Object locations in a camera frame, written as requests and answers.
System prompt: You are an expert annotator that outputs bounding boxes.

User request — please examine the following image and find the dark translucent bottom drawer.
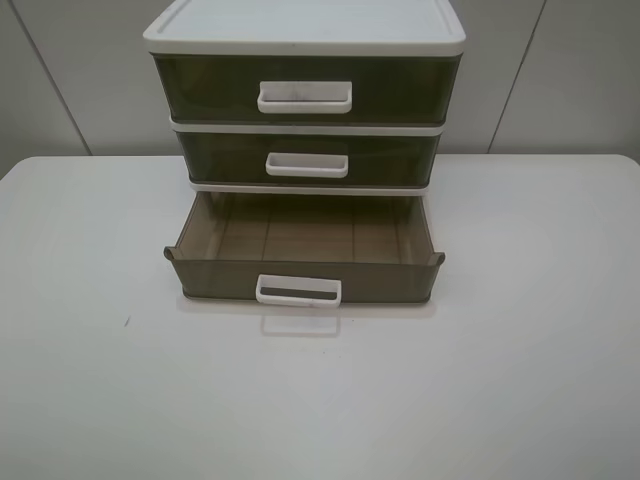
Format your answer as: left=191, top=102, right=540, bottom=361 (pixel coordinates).
left=164, top=192, right=445, bottom=304

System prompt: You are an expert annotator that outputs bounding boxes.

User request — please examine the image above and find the dark translucent drawer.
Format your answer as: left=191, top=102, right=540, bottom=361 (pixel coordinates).
left=177, top=132, right=440, bottom=189
left=164, top=192, right=445, bottom=304
left=154, top=55, right=460, bottom=126

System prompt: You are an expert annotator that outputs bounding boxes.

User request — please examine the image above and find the dark translucent middle drawer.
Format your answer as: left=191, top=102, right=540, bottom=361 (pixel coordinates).
left=177, top=132, right=440, bottom=189

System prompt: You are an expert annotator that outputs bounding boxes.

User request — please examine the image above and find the dark translucent top drawer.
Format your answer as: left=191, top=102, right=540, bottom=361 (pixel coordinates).
left=154, top=55, right=460, bottom=126

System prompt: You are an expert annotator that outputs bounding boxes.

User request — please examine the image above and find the white plastic drawer cabinet frame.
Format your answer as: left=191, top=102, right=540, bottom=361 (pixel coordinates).
left=143, top=1, right=466, bottom=196

